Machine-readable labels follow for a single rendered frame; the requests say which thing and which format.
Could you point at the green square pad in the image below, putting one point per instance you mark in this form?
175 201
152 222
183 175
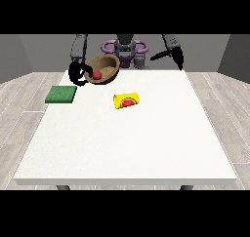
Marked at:
61 94

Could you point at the brown wooden bowl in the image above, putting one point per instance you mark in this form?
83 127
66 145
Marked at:
105 68

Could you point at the grey robot trunk purple rings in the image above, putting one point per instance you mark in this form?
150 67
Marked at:
125 50

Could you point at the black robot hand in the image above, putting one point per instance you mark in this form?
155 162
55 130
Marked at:
174 54
75 72

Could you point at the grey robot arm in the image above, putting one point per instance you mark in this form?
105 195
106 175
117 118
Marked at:
171 41
79 48

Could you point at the yellow cup with melon print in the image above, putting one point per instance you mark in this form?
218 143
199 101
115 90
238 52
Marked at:
126 100

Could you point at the small red ball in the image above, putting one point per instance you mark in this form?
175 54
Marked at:
97 74

